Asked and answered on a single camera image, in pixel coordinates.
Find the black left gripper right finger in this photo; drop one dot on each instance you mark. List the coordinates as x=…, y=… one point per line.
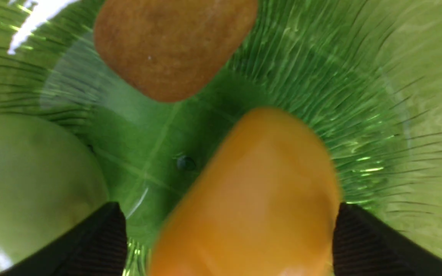
x=363, y=245

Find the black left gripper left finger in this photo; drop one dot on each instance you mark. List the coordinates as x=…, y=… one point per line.
x=96, y=246

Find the yellow mango fruit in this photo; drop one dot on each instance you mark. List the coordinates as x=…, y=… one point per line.
x=265, y=205

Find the green apple fruit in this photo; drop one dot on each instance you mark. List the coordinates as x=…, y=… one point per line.
x=49, y=182

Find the green glass fruit bowl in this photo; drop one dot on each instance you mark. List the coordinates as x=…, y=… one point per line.
x=365, y=75

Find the brown kiwi fruit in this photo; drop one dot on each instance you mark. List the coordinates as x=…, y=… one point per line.
x=169, y=50

